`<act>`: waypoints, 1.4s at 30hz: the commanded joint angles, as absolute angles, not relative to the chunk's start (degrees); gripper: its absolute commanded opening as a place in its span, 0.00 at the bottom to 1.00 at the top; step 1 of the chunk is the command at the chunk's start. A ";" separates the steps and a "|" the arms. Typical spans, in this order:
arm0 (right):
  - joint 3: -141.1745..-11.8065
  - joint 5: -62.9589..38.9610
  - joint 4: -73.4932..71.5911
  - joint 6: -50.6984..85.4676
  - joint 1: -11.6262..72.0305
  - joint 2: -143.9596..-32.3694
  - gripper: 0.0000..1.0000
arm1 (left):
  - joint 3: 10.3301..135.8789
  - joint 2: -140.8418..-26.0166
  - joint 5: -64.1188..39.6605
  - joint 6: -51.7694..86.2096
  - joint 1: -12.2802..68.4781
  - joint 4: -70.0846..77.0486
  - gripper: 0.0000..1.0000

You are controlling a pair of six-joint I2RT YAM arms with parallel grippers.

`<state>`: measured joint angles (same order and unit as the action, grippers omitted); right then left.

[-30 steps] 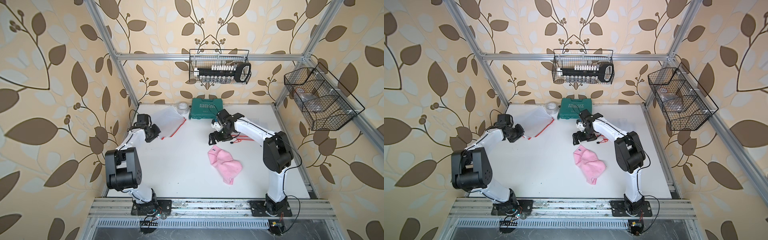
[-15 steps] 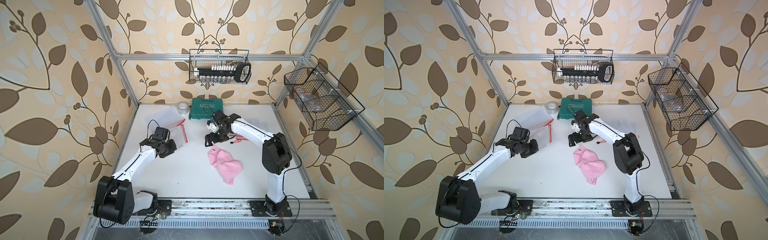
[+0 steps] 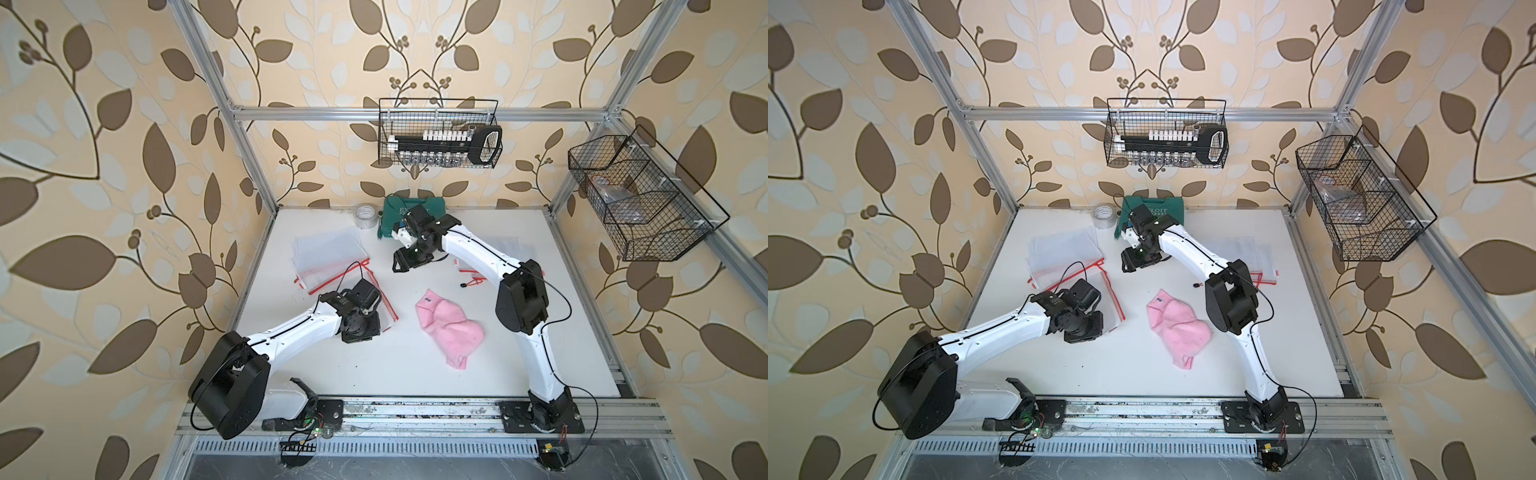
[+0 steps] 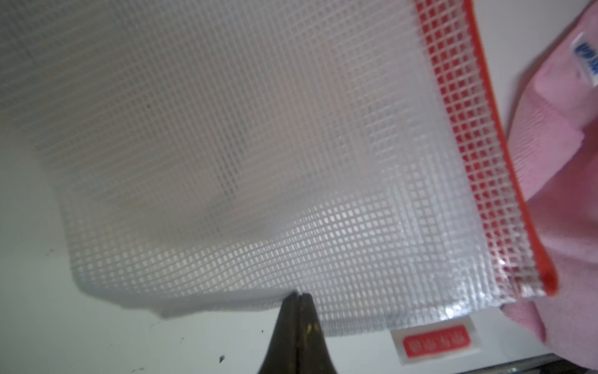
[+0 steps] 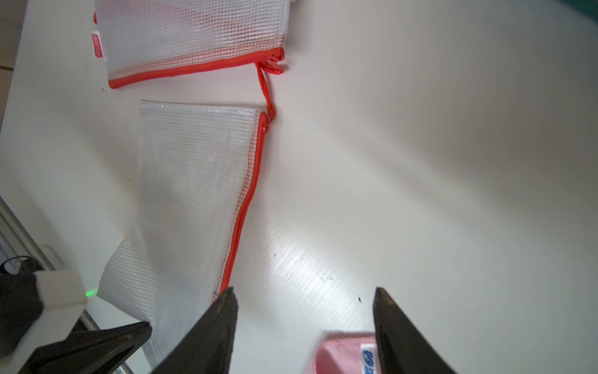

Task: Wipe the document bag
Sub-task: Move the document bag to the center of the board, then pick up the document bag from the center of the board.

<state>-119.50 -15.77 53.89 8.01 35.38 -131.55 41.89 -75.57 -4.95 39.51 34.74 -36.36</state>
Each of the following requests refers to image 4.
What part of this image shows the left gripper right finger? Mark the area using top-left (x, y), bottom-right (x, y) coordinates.
top-left (297, 294), bottom-right (337, 374)

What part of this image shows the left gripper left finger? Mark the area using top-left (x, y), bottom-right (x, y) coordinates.
top-left (259, 292), bottom-right (299, 374)

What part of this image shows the pink microfiber cloth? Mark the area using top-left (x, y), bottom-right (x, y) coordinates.
top-left (502, 5), bottom-right (597, 369)

